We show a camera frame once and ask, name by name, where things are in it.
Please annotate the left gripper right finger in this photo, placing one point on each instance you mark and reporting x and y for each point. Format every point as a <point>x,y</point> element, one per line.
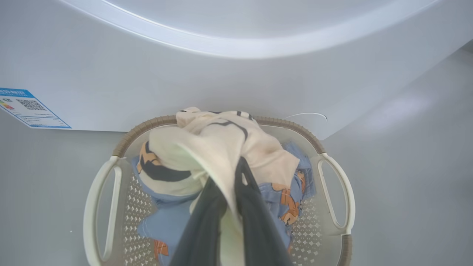
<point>258,229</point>

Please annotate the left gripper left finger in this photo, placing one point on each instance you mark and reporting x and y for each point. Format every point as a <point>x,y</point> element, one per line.
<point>201,232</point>

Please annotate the blue bear print garment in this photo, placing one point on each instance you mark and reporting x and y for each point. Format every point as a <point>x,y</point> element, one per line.
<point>271,192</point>
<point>166,225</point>

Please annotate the cream garment with black print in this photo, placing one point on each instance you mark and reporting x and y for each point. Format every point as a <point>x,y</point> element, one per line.
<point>221,147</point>

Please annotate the cream perforated laundry basket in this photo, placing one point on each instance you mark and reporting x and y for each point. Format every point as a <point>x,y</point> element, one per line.
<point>332,236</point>

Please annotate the white front-load washing machine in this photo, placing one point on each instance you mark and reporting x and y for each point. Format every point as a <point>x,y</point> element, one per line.
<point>147,74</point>

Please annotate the blue energy label sticker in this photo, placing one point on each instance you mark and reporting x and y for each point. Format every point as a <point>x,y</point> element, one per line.
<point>29,109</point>

